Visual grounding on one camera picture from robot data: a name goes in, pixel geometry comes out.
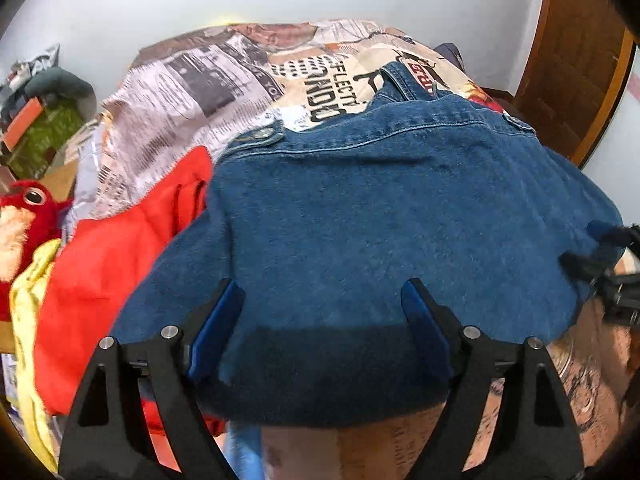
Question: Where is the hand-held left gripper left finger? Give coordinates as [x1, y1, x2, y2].
[57, 277, 246, 480]

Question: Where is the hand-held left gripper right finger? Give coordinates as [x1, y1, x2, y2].
[401, 276, 586, 480]

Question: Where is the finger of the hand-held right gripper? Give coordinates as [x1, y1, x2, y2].
[586, 220, 640, 252]
[559, 252, 610, 287]

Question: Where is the blue denim jacket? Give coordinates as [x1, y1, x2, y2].
[107, 57, 626, 428]

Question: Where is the red cloth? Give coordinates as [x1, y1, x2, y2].
[32, 145, 227, 436]

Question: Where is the brown wooden door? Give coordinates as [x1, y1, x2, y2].
[510, 0, 639, 169]

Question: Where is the yellow cloth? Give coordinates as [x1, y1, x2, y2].
[10, 239, 64, 472]

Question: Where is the wooden nightstand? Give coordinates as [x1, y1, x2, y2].
[30, 162, 81, 207]

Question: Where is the grey backpack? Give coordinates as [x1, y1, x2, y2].
[432, 42, 469, 69]

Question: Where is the newspaper print blanket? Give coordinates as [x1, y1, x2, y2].
[75, 19, 640, 473]

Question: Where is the red plush toy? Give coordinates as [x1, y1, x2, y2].
[0, 180, 74, 322]

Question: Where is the green box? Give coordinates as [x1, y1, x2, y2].
[7, 100, 87, 181]

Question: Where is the orange box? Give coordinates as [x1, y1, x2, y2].
[2, 97, 44, 147]

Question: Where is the grey bag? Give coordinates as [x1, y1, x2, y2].
[25, 67, 99, 121]

